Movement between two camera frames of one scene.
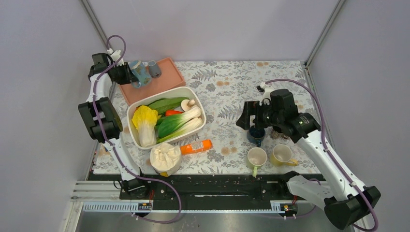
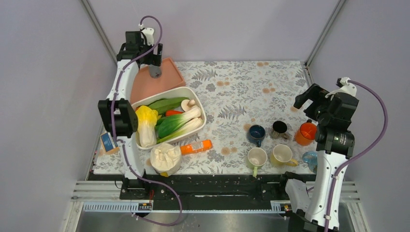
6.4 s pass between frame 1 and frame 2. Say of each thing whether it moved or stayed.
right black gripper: moved
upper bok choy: stayed
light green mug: stayed
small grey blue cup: stayed
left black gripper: moved
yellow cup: stayed
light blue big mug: moved
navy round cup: stayed
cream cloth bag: stayed
